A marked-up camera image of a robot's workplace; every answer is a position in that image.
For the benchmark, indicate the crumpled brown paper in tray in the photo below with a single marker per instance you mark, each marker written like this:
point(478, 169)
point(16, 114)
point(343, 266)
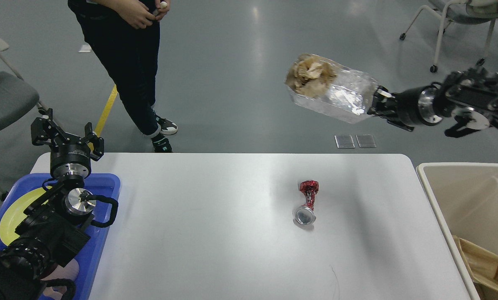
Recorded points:
point(311, 75)

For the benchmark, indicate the brown paper bag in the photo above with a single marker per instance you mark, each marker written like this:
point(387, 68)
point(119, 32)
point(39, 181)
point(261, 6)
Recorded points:
point(482, 267)

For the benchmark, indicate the yellow plastic plate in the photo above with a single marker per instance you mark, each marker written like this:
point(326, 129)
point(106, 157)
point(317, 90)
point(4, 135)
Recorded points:
point(14, 215)

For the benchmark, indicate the floor outlet plate left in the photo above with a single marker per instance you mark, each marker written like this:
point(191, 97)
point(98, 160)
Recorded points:
point(344, 142)

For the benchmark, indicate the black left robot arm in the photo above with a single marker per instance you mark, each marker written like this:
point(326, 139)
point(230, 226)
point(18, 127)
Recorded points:
point(54, 229)

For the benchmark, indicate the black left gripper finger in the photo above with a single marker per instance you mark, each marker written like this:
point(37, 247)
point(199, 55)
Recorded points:
point(45, 131)
point(92, 140)

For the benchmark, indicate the person's other hand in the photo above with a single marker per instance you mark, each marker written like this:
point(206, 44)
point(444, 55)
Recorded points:
point(162, 7)

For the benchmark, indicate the beige waste bin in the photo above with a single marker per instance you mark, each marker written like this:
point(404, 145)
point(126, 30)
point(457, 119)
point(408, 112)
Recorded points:
point(464, 197)

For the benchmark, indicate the crushed red can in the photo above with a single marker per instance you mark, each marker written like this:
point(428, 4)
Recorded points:
point(304, 215)

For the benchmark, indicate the white office chair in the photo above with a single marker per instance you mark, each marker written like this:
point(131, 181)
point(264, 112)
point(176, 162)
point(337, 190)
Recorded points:
point(464, 12)

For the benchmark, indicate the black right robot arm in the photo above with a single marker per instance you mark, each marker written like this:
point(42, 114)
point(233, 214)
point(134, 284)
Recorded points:
point(470, 98)

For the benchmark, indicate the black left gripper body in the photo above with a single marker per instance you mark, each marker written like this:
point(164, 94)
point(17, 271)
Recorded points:
point(70, 159)

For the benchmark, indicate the floor outlet plate right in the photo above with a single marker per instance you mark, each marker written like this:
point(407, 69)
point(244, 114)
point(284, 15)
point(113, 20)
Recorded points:
point(366, 141)

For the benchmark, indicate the foil tray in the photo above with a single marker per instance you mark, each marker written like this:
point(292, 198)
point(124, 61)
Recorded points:
point(348, 98)

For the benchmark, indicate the floor outlet plate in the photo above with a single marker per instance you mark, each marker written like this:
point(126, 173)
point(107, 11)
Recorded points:
point(344, 142)
point(366, 141)

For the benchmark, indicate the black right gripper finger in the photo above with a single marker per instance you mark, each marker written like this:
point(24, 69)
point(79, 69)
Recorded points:
point(401, 125)
point(384, 104)

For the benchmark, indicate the person's hand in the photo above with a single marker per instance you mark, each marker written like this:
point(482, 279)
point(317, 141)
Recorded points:
point(134, 12)

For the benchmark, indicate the grey chair with wheels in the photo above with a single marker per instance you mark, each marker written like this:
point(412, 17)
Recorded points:
point(17, 97)

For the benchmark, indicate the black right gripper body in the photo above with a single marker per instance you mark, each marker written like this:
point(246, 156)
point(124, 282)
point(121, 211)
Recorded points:
point(415, 107)

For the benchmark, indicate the seated person in black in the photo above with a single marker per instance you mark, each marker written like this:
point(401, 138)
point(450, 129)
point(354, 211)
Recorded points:
point(129, 55)

